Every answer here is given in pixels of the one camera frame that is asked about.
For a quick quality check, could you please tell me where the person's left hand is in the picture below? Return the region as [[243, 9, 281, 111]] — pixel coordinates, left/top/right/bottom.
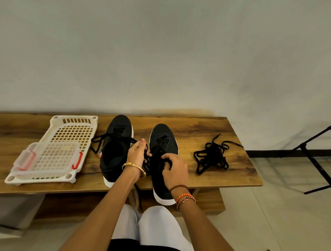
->
[[126, 138, 153, 169]]

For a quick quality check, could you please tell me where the person's right hand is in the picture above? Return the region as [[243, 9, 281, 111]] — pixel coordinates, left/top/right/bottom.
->
[[161, 152, 190, 192]]

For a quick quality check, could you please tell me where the black sneaker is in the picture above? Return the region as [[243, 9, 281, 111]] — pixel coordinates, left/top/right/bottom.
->
[[148, 122, 180, 207], [99, 114, 136, 189]]

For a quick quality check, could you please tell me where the black shoelace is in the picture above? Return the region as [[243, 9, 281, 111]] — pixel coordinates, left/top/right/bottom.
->
[[193, 133, 245, 176], [193, 144, 230, 176]]

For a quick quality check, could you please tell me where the person's right forearm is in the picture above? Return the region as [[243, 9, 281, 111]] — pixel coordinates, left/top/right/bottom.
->
[[173, 187, 235, 251]]

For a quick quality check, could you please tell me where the person's left forearm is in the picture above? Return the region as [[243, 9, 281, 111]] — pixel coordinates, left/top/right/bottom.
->
[[59, 167, 143, 251]]

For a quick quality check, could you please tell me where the person's black shirt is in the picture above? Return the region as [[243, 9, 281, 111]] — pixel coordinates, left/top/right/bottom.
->
[[107, 238, 181, 251]]

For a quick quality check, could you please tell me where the white plastic lattice basket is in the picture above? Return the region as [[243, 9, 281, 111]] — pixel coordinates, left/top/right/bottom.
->
[[4, 114, 99, 186]]

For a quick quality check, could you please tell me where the white box under table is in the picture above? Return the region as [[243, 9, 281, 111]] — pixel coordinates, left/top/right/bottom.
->
[[0, 193, 47, 239]]

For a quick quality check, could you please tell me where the black tripod stand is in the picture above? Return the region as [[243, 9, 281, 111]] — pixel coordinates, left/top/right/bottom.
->
[[292, 124, 331, 195]]

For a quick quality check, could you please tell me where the gold bracelet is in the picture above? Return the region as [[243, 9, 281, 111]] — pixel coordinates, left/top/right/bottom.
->
[[121, 161, 148, 180]]

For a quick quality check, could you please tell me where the orange braided bracelet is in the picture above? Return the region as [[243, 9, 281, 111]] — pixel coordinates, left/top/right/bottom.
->
[[175, 192, 198, 212]]

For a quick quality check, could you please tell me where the clear container with red handles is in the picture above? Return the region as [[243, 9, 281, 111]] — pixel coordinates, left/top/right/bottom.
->
[[12, 141, 84, 180]]

